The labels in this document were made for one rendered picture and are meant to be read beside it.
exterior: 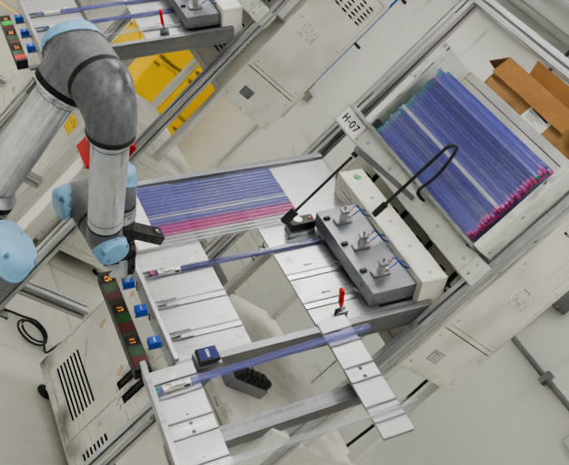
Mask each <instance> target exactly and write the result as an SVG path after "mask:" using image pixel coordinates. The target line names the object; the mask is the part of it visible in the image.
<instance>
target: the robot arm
mask: <svg viewBox="0 0 569 465"><path fill-rule="evenodd" d="M41 54H42V56H43V57H44V58H43V60H42V61H41V63H40V65H39V66H38V68H37V69H36V70H35V72H34V77H35V79H36V83H37V84H36V86H35V87H34V88H33V90H32V91H31V93H30V95H29V96H28V98H27V99H26V100H25V101H24V102H23V104H22V105H21V107H20V108H19V110H18V112H17V113H16V115H15V116H14V117H13V119H12V120H11V122H10V123H9V125H8V126H7V128H6V130H5V131H4V132H3V134H2V135H1V137H0V303H1V302H2V301H3V299H4V298H5V297H6V296H7V295H8V294H9V293H10V292H11V291H12V290H13V289H14V288H15V287H16V286H17V285H18V284H19V283H20V282H21V281H23V280H24V279H25V278H26V277H27V276H28V274H29V272H30V271H31V270H32V269H33V267H34V266H35V264H36V261H37V251H36V248H35V245H34V243H33V242H32V240H31V238H30V237H29V235H28V234H27V233H24V230H23V229H22V228H21V227H20V226H18V225H17V224H15V223H14V222H13V221H8V220H7V216H8V214H9V213H10V212H11V210H12V209H13V208H14V207H15V206H16V203H17V199H16V196H15V193H16V191H17V190H18V188H19V187H20V185H21V184H22V183H23V181H24V180H25V178H26V177H27V176H28V174H29V173H30V171H31V170H32V168H33V167H34V165H35V164H36V163H37V161H38V160H39V158H40V157H41V155H42V154H43V153H44V151H46V149H47V148H48V147H49V145H50V144H51V142H52V141H53V139H54V138H55V136H56V135H57V134H58V132H59V131H60V129H61V128H62V127H63V125H64V124H65V122H66V121H67V119H68V118H69V117H70V115H71V114H72V112H73V111H74V110H80V112H81V114H82V116H83V119H84V122H85V135H86V138H87V140H88V142H89V143H90V152H89V178H87V179H83V180H80V181H76V182H73V183H68V184H65V185H60V186H58V187H56V188H55V189H54V190H53V192H52V202H53V207H54V210H55V212H56V214H57V216H58V217H59V218H60V219H62V220H66V219H71V218H72V219H73V221H74V222H75V224H76V226H77V227H78V229H79V230H80V232H81V233H82V235H83V237H84V238H85V240H86V242H87V244H88V245H89V248H90V249H91V253H92V254H93V255H94V256H95V257H96V258H97V259H98V261H99V262H100V263H102V264H103V266H105V267H106V268H111V269H114V270H113V271H111V272H110V274H109V276H110V277H111V278H124V281H128V280H130V278H131V277H132V275H133V274H134V272H135V269H136V244H135V242H134V241H135V240H138V241H142V242H146V243H150V244H157V245H161V244H162V242H163V241H164V239H165V237H164V235H163V233H162V231H161V229H160V228H158V227H154V226H150V225H147V224H143V223H139V222H136V185H137V179H136V167H135V165H134V164H133V163H132V162H130V161H129V150H130V146H132V145H133V144H134V142H135V140H136V130H137V100H136V88H135V84H134V80H133V79H132V76H131V74H130V72H129V70H128V69H127V67H126V66H125V64H124V63H123V62H122V60H121V59H120V58H119V56H118V55H117V53H116V52H115V51H114V49H113V48H112V46H111V45H110V44H109V43H108V42H107V38H106V37H105V35H104V34H103V33H102V32H100V31H99V30H98V28H97V27H96V26H95V25H94V24H92V23H91V22H89V21H86V20H84V19H78V18H73V19H69V20H67V21H61V22H59V23H57V24H55V25H53V26H52V27H51V28H49V29H48V30H47V31H46V32H45V34H44V35H43V37H42V39H41Z"/></svg>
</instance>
